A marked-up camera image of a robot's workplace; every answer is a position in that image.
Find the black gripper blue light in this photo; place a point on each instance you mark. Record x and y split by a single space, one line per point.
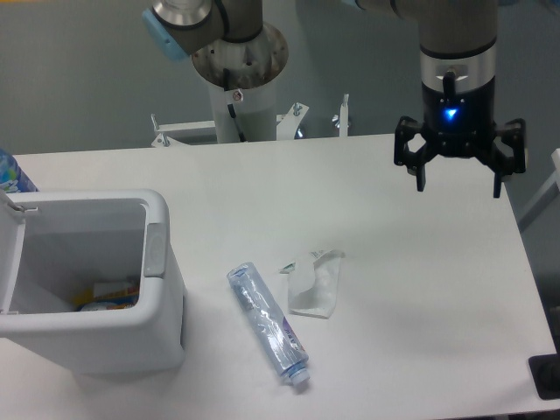
462 127

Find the white metal frame bracket left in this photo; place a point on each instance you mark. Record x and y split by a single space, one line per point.
183 133

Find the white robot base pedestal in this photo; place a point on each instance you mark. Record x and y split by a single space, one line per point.
241 82

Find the white metal frame bracket right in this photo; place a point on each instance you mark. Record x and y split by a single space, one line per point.
299 122

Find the crushed clear plastic water bottle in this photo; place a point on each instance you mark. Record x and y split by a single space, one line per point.
272 329

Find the black clamp at table corner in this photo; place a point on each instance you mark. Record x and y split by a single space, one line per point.
545 372

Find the blue labelled bottle at edge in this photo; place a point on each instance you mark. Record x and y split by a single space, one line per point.
13 178

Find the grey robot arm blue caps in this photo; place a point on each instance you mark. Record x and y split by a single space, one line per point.
457 39

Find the colourful packaging trash inside can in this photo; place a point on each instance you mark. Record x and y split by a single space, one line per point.
107 296

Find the white plastic trash can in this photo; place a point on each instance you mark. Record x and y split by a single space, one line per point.
55 245

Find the clear plastic wrapper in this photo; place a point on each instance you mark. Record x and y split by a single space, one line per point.
313 279

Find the white metal frame bracket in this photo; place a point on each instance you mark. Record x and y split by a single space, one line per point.
183 133
299 122

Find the white frame at right edge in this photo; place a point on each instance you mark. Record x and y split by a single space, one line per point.
545 195

